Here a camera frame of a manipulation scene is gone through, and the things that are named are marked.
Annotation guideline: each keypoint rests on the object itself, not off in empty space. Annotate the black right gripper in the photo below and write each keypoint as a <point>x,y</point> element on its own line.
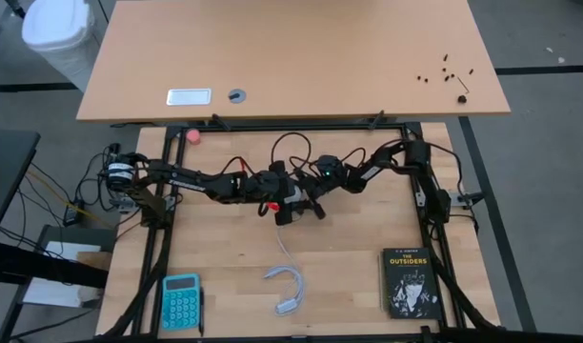
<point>330,174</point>

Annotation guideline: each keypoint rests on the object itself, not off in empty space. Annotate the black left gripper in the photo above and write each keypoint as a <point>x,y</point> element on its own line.
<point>270,187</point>

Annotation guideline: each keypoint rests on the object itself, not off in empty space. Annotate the round lamp socket base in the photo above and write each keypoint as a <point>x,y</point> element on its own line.
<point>297,207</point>

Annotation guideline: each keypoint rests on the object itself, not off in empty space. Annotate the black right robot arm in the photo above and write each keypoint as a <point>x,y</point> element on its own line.
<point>415,157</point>

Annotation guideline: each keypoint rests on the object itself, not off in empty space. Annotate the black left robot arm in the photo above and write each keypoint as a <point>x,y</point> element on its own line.
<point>186,183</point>

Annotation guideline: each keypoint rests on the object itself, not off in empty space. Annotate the black clamp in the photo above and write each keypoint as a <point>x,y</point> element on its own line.
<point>220,122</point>
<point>376,120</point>

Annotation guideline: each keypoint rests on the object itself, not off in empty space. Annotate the round grey desk grommet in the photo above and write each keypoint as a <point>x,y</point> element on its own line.
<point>236,95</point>

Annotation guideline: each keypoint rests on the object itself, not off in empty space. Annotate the black paperback book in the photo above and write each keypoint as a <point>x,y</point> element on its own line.
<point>410,286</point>

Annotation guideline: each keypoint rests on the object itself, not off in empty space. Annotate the black pen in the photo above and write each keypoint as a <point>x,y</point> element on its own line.
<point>201,309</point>

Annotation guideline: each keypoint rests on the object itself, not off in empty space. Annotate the beige wooden desk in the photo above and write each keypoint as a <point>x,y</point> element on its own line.
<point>296,47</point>

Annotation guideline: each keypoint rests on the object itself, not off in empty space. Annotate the teal calculator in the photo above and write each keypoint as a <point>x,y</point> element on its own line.
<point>179,305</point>

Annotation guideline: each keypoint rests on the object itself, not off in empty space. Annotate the small black knob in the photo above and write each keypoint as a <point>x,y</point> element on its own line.
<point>461,99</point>

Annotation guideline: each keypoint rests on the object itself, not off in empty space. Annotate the black hex key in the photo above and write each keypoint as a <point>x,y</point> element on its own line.
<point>463,85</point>

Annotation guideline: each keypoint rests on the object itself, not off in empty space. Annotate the small wooden board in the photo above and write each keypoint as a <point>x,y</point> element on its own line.
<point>94,261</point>

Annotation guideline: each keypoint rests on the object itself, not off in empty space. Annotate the grey floor stand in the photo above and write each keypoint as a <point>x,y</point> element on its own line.
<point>82,234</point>

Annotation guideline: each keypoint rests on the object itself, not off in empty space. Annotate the black power adapter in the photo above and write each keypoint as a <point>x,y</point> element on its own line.
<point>72,215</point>

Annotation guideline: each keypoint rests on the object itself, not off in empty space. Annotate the white sheet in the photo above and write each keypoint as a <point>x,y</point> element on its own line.
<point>53,293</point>

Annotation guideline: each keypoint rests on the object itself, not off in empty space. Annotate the black metal beam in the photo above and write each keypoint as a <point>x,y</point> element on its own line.
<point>34,264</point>

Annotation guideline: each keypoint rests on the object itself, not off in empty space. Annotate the black side table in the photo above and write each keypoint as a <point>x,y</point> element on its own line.
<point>8,162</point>

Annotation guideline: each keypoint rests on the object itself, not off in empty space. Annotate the white trash bin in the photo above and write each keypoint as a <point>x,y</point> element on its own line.
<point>58,28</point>

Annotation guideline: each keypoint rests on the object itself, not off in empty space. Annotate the black rod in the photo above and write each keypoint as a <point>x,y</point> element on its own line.
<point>13,8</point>

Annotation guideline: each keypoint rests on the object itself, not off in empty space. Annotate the black aluminium frame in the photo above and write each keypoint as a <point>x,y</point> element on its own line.
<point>253,127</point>

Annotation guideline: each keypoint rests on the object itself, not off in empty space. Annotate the small silver frame plate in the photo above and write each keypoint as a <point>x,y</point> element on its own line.
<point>420,196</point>

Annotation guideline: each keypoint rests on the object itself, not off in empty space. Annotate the grey metal bracket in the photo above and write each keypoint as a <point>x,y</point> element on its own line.
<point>467,198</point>
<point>120,205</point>

